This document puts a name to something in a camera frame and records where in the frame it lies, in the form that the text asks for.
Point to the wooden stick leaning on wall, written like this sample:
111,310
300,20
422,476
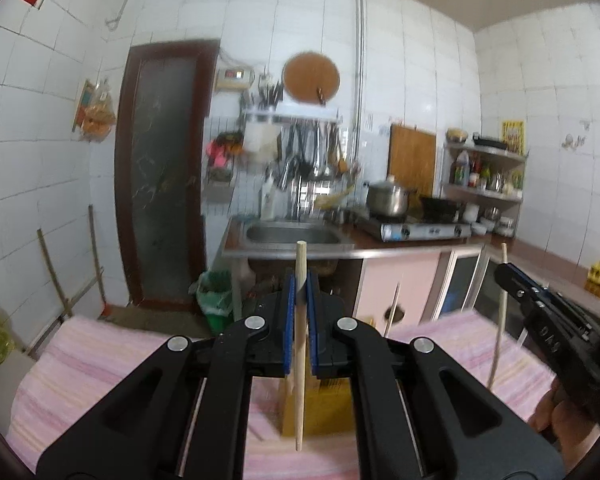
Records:
65,303

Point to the pink striped tablecloth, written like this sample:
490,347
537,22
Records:
184,413

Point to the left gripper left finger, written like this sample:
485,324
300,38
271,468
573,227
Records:
183,412

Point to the black wok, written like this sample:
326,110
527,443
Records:
439,210

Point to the green trash bin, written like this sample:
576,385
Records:
213,292

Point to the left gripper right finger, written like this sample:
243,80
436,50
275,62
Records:
418,413

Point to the steel cooking pot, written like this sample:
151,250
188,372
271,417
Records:
387,198

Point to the right hand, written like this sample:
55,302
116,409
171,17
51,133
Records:
575,432

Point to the dark wooden glass door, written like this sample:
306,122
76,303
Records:
165,99

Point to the yellow perforated utensil holder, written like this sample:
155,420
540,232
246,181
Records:
328,408

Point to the hanging utensil rack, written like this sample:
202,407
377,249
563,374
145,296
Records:
301,139

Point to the chopstick in holder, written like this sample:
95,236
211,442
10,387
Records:
392,310

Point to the orange hanging bag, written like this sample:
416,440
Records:
95,115

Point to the rectangular wooden cutting board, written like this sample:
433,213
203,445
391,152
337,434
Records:
412,158

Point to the corner shelf with condiments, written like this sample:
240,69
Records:
485,177

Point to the gas stove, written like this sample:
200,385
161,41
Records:
412,231

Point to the wooden chopstick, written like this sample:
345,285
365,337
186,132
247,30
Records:
502,315
300,338

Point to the electric switch box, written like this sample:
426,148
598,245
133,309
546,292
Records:
234,79

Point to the steel sink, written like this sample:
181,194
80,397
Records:
283,235

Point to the yellow wall poster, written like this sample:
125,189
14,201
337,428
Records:
513,134

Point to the round wooden cutting board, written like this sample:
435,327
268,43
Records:
310,77

